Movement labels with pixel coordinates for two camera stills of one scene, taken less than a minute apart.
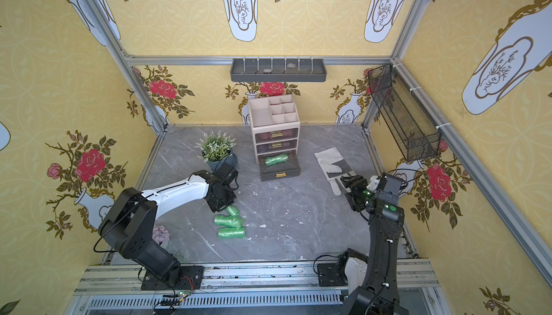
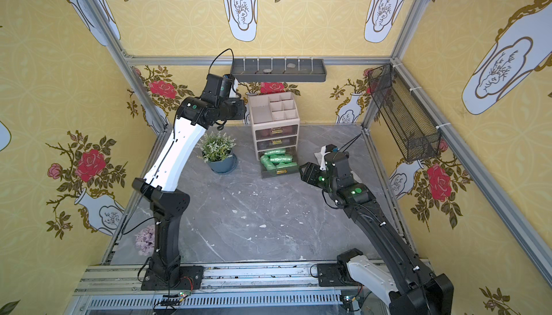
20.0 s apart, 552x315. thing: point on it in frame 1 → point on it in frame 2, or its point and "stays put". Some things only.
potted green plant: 217,150 stays put
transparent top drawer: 271,136 stays put
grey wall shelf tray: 278,70 stays put
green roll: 233,221 → 280,165
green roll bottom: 231,233 → 267,162
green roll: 233,211 → 281,159
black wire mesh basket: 415,137 stays put
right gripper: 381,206 → 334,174
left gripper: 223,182 → 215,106
